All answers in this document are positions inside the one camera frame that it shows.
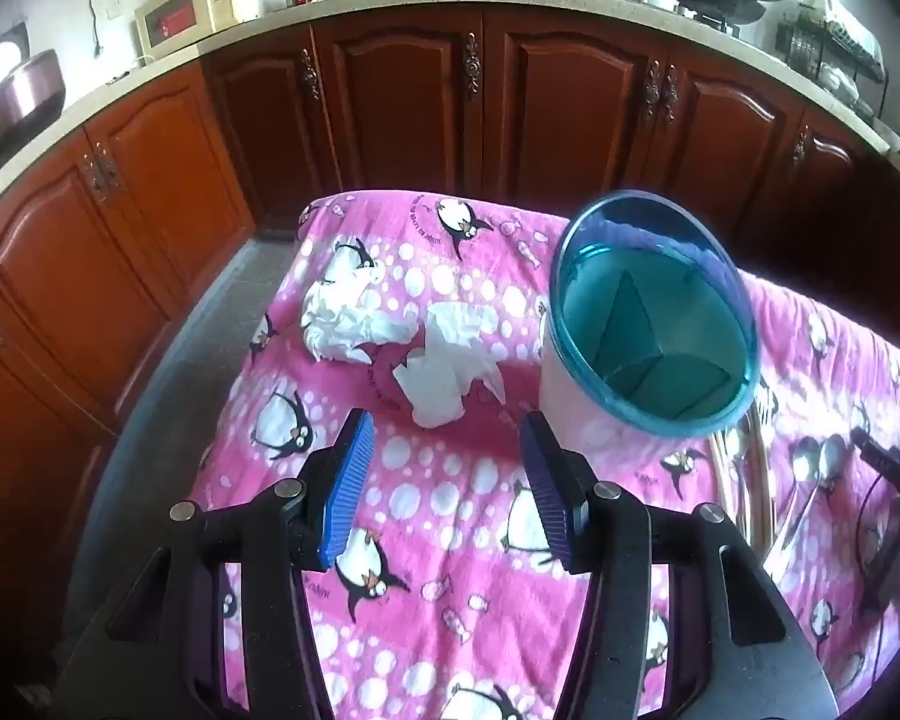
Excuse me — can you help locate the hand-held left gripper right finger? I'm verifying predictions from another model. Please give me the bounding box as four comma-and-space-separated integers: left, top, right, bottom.
517, 411, 841, 720

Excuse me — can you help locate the metal spoon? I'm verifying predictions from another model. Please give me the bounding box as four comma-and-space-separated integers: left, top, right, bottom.
778, 431, 850, 571
765, 435, 822, 578

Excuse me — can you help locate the crumpled white tissue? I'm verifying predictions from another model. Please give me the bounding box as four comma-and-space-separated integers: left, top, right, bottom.
300, 251, 413, 367
392, 302, 509, 428

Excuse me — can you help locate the teal utensil holder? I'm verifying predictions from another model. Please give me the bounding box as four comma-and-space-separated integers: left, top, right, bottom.
538, 190, 760, 458

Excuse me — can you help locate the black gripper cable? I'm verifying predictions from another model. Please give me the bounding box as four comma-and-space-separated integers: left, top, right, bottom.
857, 457, 899, 691

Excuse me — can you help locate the pink rice cooker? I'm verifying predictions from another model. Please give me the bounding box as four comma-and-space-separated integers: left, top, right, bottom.
0, 49, 67, 147

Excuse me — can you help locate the cream microwave oven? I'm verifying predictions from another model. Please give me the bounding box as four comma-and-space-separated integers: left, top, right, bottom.
135, 0, 239, 59

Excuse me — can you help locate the grey stone countertop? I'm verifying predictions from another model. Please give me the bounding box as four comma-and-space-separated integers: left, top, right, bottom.
0, 0, 900, 233

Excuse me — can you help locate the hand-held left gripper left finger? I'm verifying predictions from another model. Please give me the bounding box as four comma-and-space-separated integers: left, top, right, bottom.
52, 409, 380, 720

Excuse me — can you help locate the black dish rack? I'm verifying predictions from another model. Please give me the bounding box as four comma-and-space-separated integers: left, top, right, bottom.
775, 0, 891, 122

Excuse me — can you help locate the pink penguin blanket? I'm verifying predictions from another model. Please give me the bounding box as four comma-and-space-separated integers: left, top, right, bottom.
187, 191, 900, 720

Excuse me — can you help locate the red wooden lower cabinet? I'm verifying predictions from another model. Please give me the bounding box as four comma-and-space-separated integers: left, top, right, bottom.
0, 4, 900, 616

